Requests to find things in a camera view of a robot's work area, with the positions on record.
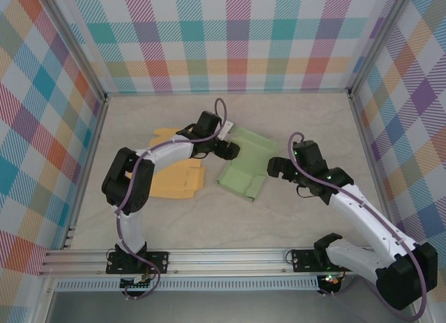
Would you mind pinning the small circuit board with LED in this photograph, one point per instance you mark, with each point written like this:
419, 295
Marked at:
331, 280

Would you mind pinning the wide aluminium base rail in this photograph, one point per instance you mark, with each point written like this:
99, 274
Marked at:
226, 262

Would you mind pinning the green paper box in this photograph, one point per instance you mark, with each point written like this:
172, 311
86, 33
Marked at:
240, 178

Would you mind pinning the thin aluminium floor rail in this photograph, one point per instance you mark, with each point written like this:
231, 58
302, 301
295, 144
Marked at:
226, 92

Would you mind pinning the orange paper box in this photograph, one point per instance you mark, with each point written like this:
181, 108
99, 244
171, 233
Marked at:
174, 183

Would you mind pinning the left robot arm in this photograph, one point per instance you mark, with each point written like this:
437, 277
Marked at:
163, 152

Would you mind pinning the aluminium side floor rail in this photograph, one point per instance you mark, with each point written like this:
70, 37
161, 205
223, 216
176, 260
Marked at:
373, 162
89, 162

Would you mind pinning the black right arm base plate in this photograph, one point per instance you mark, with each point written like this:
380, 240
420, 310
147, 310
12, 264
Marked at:
303, 260

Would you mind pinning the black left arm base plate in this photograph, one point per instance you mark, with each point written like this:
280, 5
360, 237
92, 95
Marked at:
160, 262

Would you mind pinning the grey metal sheet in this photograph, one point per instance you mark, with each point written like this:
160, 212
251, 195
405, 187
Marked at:
226, 307

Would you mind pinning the aluminium frame post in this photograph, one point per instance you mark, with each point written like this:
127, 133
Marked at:
378, 40
75, 44

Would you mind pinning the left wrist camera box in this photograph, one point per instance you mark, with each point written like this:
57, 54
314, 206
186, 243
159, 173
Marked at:
226, 128

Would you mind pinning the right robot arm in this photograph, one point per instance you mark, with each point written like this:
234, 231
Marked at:
366, 218

